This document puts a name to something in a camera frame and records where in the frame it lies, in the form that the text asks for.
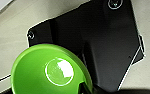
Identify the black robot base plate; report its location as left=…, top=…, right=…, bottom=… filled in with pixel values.
left=26, top=0, right=147, bottom=93

